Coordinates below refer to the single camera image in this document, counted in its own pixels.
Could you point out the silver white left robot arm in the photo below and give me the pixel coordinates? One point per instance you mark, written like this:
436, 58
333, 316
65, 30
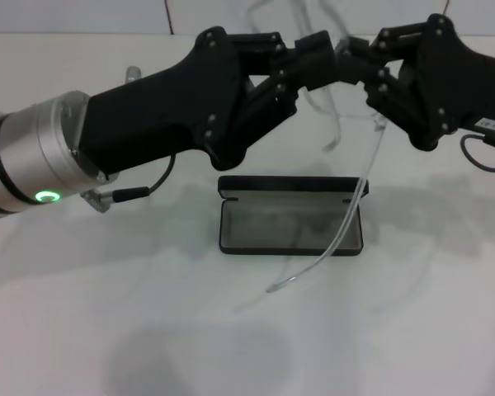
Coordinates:
24, 152

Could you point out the small silver cylindrical plug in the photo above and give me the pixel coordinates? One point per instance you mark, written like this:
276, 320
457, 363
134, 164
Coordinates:
133, 73

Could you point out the clear white glasses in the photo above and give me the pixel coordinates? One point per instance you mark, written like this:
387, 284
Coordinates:
334, 136

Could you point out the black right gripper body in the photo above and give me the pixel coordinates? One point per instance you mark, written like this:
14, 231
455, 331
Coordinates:
458, 82

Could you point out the black glasses case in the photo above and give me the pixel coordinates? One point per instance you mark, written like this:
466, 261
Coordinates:
272, 185

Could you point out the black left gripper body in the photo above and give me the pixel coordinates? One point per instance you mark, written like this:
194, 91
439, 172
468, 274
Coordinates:
148, 119

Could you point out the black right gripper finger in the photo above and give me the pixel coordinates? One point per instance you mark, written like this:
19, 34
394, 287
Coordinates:
396, 99
396, 41

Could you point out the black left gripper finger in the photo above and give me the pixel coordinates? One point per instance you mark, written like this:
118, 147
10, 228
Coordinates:
313, 47
268, 107

